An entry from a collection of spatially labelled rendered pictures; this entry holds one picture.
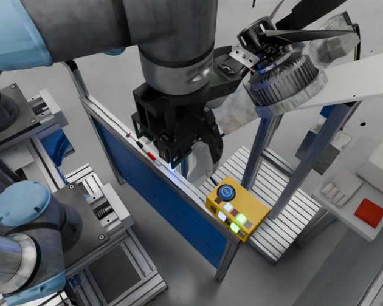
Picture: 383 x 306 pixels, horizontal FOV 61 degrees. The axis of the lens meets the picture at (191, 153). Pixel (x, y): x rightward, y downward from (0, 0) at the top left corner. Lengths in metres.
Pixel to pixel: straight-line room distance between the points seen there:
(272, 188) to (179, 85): 1.81
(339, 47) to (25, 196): 1.10
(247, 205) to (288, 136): 1.52
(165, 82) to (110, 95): 2.31
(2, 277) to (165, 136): 0.45
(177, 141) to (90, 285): 1.47
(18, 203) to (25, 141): 0.53
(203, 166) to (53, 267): 0.43
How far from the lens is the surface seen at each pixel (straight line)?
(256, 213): 0.94
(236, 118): 1.20
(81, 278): 1.82
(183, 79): 0.32
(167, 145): 0.38
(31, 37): 0.26
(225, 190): 0.94
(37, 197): 0.80
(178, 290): 1.96
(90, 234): 0.98
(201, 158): 0.46
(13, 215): 0.81
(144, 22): 0.26
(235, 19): 3.23
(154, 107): 0.34
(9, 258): 0.70
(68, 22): 0.26
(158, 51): 0.30
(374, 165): 1.27
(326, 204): 1.25
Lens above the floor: 1.94
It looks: 60 degrees down
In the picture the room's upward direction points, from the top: straight up
